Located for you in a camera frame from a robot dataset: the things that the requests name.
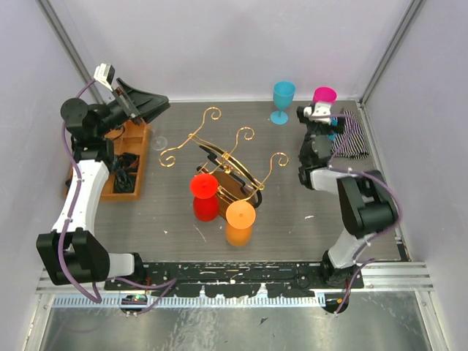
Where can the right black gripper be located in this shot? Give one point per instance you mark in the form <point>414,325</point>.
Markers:
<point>304,118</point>

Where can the black mounting base plate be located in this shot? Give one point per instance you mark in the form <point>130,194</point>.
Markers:
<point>237,279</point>

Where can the pink wine glass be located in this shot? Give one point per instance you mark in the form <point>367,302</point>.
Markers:
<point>324,94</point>

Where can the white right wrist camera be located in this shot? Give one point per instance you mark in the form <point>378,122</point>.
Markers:
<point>321,112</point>

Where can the wooden compartment tray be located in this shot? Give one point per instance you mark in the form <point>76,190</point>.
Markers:
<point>129,138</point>

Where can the grey slotted cable duct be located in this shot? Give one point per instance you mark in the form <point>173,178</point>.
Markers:
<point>139,301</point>

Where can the striped black white cloth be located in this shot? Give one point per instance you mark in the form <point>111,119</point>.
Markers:
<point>351,143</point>

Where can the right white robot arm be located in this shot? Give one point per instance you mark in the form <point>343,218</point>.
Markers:
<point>368,207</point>

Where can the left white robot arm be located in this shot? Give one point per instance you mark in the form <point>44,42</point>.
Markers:
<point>70,252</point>

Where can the orange wine glass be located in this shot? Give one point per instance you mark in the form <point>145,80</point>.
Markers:
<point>240,216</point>

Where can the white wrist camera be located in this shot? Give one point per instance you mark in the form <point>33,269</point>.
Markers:
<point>321,112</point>
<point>104,74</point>

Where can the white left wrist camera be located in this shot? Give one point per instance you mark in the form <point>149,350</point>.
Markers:
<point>104,74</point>

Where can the red wine glass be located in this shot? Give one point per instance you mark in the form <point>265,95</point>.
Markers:
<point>205,203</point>

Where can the clear champagne flute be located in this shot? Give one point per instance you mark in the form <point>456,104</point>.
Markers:
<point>158,140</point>

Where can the gold wire glass rack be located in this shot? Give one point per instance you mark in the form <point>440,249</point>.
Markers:
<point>235,182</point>

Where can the blue wine glass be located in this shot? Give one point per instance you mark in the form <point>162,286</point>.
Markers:
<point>336,128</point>
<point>283,94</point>

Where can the dark patterned rolled cloth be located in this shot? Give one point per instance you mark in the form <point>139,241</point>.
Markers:
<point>125,167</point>

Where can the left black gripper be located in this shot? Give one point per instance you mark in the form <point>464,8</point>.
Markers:
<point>137,104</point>

